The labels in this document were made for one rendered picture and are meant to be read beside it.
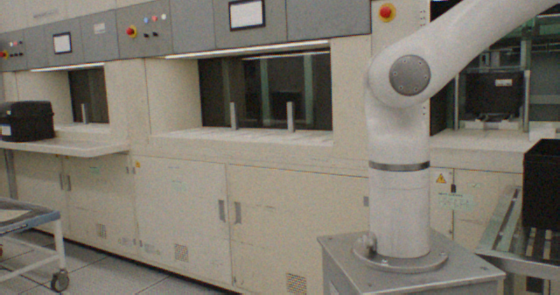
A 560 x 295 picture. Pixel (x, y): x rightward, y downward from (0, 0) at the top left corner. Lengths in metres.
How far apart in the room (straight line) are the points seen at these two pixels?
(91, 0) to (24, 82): 1.19
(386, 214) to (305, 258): 1.11
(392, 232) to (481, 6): 0.45
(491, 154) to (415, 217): 0.73
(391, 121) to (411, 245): 0.25
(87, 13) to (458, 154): 2.22
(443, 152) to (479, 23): 0.79
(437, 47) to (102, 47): 2.20
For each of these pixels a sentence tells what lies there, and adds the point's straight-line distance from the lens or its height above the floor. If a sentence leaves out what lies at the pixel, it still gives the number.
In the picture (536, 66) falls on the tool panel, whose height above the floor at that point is 1.14.
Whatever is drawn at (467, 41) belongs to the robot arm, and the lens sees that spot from 0.84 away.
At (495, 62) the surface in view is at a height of 1.16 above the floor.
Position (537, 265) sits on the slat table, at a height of 0.76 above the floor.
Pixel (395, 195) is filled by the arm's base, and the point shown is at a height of 0.90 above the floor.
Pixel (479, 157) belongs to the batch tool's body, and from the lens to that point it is 1.56.
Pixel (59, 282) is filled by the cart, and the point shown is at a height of 0.06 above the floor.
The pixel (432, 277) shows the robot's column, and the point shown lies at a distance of 0.85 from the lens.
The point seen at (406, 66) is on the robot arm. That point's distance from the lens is 0.76.
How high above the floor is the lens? 1.13
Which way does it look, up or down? 8 degrees down
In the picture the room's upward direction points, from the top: 3 degrees counter-clockwise
